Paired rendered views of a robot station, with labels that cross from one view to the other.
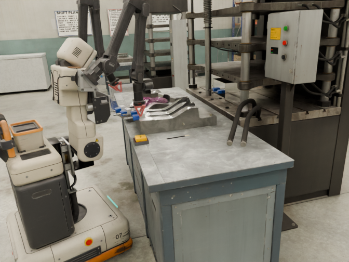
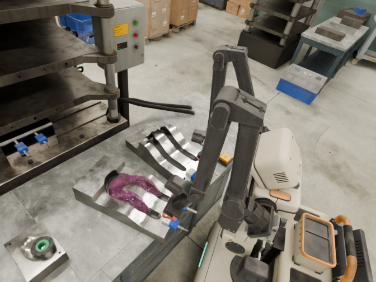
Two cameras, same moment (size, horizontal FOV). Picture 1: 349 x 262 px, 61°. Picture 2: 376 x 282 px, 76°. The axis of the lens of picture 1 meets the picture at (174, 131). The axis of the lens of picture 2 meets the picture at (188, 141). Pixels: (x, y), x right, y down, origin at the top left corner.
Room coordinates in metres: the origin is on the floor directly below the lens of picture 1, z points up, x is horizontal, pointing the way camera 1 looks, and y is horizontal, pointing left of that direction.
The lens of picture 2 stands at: (2.52, 0.82, 1.93)
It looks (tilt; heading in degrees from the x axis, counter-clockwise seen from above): 43 degrees down; 227
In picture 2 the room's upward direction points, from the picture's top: 11 degrees clockwise
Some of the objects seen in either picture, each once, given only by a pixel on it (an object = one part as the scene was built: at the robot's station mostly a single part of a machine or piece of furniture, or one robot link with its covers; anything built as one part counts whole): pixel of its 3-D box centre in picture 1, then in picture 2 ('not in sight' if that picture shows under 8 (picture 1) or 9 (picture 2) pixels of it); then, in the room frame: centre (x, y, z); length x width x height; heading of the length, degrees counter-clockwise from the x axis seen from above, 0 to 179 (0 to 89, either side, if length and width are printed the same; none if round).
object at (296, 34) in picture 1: (283, 129); (123, 102); (1.86, -0.74, 0.74); 0.31 x 0.22 x 1.47; 14
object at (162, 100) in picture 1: (151, 100); (133, 188); (2.21, 0.16, 0.90); 0.26 x 0.18 x 0.08; 121
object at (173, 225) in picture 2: (116, 110); (175, 225); (2.12, 0.42, 0.86); 0.13 x 0.05 x 0.05; 121
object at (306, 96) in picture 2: not in sight; (299, 87); (-1.22, -0.80, 0.11); 0.61 x 0.41 x 0.22; 104
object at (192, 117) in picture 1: (174, 114); (168, 150); (1.90, 0.00, 0.87); 0.50 x 0.26 x 0.14; 104
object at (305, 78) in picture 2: not in sight; (303, 78); (-1.22, -0.80, 0.28); 0.61 x 0.41 x 0.15; 104
